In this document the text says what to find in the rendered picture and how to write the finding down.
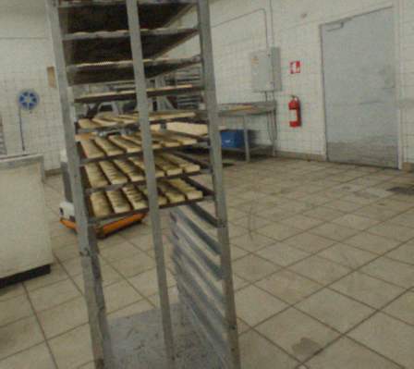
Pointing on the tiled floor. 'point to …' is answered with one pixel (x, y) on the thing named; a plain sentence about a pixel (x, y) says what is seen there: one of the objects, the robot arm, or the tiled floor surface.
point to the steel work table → (246, 127)
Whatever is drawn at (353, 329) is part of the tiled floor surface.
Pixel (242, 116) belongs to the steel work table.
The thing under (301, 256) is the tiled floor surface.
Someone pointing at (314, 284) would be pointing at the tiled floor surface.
